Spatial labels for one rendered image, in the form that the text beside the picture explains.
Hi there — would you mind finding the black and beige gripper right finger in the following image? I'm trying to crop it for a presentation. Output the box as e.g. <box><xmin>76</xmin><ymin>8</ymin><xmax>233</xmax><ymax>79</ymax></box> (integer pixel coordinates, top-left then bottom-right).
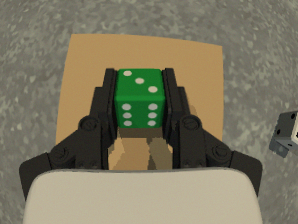
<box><xmin>162</xmin><ymin>68</ymin><xmax>263</xmax><ymax>198</ymax></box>

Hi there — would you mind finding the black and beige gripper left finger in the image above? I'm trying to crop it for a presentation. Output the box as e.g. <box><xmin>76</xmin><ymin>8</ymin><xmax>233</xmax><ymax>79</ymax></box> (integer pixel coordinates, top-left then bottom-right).
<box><xmin>19</xmin><ymin>68</ymin><xmax>118</xmax><ymax>201</ymax></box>

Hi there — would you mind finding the tan flat mat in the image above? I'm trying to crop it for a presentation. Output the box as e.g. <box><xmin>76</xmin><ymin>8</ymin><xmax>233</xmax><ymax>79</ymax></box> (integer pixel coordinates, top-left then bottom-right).
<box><xmin>56</xmin><ymin>34</ymin><xmax>224</xmax><ymax>170</ymax></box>

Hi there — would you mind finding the white die with black pips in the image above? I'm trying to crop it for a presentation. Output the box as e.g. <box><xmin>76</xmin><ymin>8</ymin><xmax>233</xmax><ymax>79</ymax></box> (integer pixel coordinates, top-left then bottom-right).
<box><xmin>274</xmin><ymin>110</ymin><xmax>298</xmax><ymax>150</ymax></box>

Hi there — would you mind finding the green die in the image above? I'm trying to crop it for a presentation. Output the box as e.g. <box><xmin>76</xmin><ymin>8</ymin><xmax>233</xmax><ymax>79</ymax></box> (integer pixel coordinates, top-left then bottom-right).
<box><xmin>114</xmin><ymin>69</ymin><xmax>166</xmax><ymax>128</ymax></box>

